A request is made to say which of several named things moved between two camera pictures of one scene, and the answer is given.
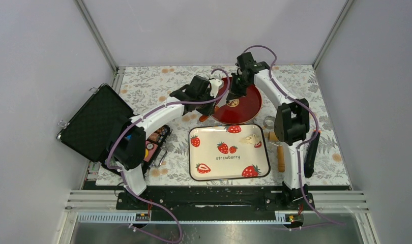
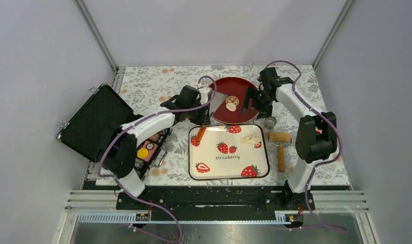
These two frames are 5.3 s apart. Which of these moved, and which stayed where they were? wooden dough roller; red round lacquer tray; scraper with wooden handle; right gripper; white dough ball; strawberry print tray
Moved: scraper with wooden handle; right gripper
Stayed: red round lacquer tray; wooden dough roller; strawberry print tray; white dough ball
